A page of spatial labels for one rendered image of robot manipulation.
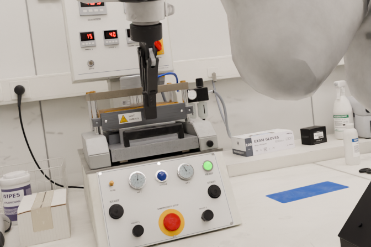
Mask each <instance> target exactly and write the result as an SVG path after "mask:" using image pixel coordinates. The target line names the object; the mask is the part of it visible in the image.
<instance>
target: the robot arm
mask: <svg viewBox="0 0 371 247"><path fill-rule="evenodd" d="M77 1H79V2H82V3H86V4H88V3H98V2H125V8H126V20H127V21H131V22H132V23H131V24H129V25H130V39H131V40H132V41H135V42H139V47H137V54H138V58H139V69H140V80H141V87H142V90H143V92H142V95H143V104H144V118H145V120H148V119H156V118H157V108H156V94H157V92H158V90H157V89H158V63H159V58H158V57H156V56H157V49H156V48H155V45H154V43H155V42H156V41H159V40H161V39H162V23H160V20H163V19H164V18H165V17H167V16H170V15H173V14H174V6H173V5H171V4H169V3H167V2H164V0H77ZM221 3H222V5H223V7H224V10H225V12H226V14H227V21H228V27H229V36H230V46H231V55H232V60H233V62H234V64H235V66H236V68H237V70H238V72H239V74H240V76H241V78H242V80H243V81H244V82H245V83H247V84H248V85H249V86H250V87H252V88H253V89H254V90H255V91H257V92H258V93H261V94H263V95H265V96H268V97H270V98H272V99H275V100H285V101H298V100H300V99H304V98H307V97H311V96H313V94H314V93H315V92H316V91H317V90H318V89H319V87H320V86H321V85H322V84H323V82H324V81H325V80H326V79H327V78H328V77H329V75H330V74H331V73H332V71H333V70H334V69H335V67H336V66H337V65H338V63H339V62H340V61H341V59H342V58H343V59H344V67H345V72H346V80H347V84H348V88H349V91H350V93H351V95H352V96H353V97H354V98H355V99H356V100H357V101H358V102H359V103H360V104H361V105H362V106H363V107H364V108H366V109H367V110H368V111H369V112H370V113H371V0H221Z"/></svg>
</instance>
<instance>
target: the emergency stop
mask: <svg viewBox="0 0 371 247"><path fill-rule="evenodd" d="M180 224H181V220H180V218H179V216H178V215H176V214H174V213H170V214H168V215H166V216H165V218H164V220H163V225H164V227H165V228H166V229H167V230H169V231H175V230H177V229H178V228H179V227H180Z"/></svg>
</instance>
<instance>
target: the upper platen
mask: <svg viewBox="0 0 371 247"><path fill-rule="evenodd" d="M129 98H130V106H126V107H118V108H109V109H101V110H99V117H100V113H108V112H116V111H124V110H129V109H137V108H143V107H144V105H143V103H142V95H137V96H129ZM175 103H179V102H157V103H156V106H162V105H167V104H175Z"/></svg>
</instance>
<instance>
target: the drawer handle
mask: <svg viewBox="0 0 371 247"><path fill-rule="evenodd" d="M175 133H178V138H180V139H183V138H184V131H183V125H182V123H172V124H165V125H157V126H153V127H146V128H138V129H130V130H125V131H123V141H124V146H125V147H126V148H127V147H130V142H129V140H136V139H143V138H150V137H154V136H161V135H168V134H175Z"/></svg>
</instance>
